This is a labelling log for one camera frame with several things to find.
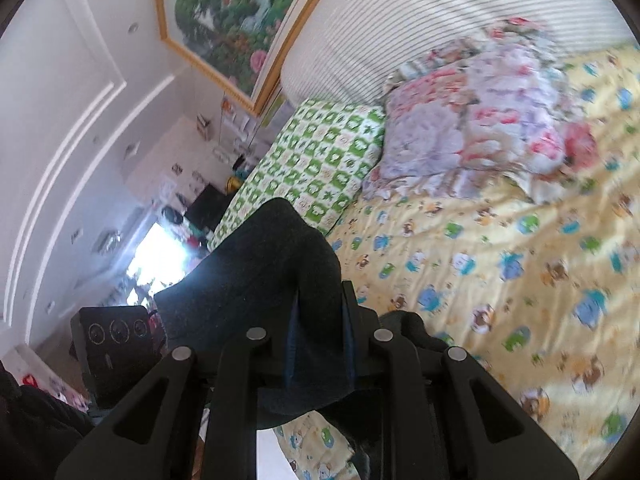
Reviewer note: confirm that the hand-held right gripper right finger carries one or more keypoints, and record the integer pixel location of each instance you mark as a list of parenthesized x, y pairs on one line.
[(349, 340)]

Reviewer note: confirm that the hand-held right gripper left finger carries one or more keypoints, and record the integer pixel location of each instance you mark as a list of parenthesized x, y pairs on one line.
[(291, 355)]

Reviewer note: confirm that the black pants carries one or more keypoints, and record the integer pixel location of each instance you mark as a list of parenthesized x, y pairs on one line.
[(260, 270)]

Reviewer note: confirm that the person's left forearm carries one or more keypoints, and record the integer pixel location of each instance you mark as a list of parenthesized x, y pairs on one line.
[(35, 425)]

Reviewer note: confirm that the yellow cartoon bear bedsheet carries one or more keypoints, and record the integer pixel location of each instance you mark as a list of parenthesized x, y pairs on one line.
[(500, 270)]

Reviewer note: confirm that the black box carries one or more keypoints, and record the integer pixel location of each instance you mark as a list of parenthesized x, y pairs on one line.
[(207, 207)]

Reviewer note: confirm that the green checked pillow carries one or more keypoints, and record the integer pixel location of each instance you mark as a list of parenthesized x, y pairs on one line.
[(320, 160)]

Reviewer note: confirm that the pink floral pillow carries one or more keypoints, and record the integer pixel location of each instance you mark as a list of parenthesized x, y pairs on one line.
[(450, 135)]

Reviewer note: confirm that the white striped headboard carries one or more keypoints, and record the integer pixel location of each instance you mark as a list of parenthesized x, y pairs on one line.
[(400, 20)]

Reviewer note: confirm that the gold framed landscape painting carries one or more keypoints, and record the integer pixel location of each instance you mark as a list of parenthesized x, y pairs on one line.
[(235, 10)]

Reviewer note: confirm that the paper sheets on wall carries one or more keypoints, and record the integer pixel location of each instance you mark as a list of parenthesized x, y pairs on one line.
[(240, 122)]

